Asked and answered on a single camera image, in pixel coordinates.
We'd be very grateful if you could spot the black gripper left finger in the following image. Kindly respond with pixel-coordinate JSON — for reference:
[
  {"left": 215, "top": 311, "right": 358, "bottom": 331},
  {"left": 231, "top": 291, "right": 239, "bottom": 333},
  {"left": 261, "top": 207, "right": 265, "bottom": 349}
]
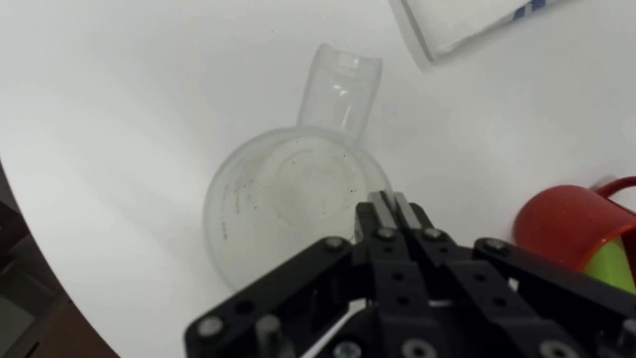
[{"left": 183, "top": 189, "right": 426, "bottom": 358}]

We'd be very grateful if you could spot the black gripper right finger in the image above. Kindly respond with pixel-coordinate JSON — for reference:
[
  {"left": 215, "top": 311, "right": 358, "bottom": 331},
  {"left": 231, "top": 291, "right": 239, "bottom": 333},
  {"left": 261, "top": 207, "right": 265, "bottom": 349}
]
[{"left": 396, "top": 193, "right": 636, "bottom": 358}]

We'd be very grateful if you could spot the clear plastic cup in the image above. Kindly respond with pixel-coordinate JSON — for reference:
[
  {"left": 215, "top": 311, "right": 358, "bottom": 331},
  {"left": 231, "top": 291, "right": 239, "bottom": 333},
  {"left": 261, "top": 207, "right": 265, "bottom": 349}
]
[{"left": 201, "top": 42, "right": 394, "bottom": 293}]

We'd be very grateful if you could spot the red cup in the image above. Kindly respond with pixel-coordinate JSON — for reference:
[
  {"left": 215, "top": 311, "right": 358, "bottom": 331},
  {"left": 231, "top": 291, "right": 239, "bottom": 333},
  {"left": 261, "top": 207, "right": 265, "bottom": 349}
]
[{"left": 511, "top": 174, "right": 636, "bottom": 295}]

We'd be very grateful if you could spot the green object in cup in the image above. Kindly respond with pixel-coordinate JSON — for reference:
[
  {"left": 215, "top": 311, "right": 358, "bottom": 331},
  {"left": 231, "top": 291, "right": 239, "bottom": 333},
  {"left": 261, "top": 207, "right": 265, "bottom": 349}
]
[{"left": 581, "top": 237, "right": 636, "bottom": 295}]

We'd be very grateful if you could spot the folded white cloth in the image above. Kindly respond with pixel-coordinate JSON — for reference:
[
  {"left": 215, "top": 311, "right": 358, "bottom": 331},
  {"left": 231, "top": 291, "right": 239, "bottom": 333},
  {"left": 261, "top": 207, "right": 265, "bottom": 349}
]
[{"left": 388, "top": 0, "right": 573, "bottom": 72}]

